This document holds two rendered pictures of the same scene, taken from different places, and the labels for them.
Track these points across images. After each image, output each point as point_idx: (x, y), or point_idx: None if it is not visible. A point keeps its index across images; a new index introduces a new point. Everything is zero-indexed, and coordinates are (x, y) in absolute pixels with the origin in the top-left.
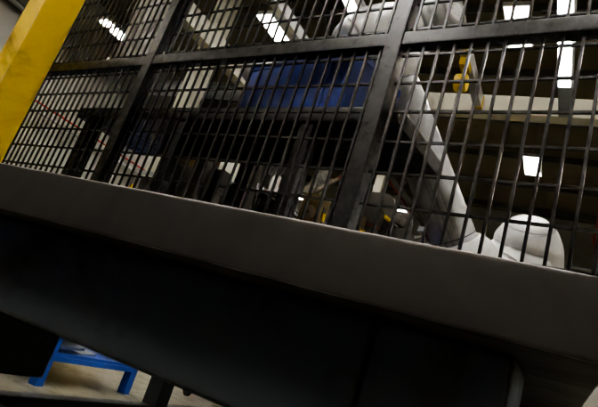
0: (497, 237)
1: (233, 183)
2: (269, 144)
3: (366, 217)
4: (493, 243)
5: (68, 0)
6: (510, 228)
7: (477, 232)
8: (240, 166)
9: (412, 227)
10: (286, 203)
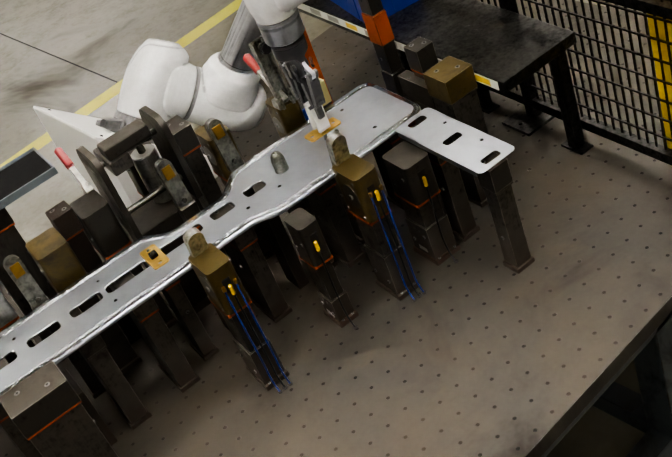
0: (186, 60)
1: (403, 67)
2: None
3: (198, 128)
4: (189, 66)
5: None
6: (183, 48)
7: (219, 52)
8: (397, 52)
9: (81, 161)
10: None
